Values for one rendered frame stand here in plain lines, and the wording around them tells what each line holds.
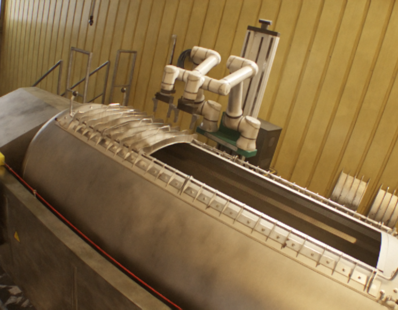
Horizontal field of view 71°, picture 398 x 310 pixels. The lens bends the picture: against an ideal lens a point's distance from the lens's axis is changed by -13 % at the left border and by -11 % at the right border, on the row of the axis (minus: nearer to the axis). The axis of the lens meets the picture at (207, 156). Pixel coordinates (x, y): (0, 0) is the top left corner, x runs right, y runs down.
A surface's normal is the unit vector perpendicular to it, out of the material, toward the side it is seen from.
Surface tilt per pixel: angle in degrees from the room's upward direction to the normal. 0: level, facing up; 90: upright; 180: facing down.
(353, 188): 68
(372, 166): 90
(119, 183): 45
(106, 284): 90
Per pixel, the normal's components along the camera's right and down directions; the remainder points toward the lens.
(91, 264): 0.26, -0.89
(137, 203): -0.23, -0.46
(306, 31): -0.52, 0.20
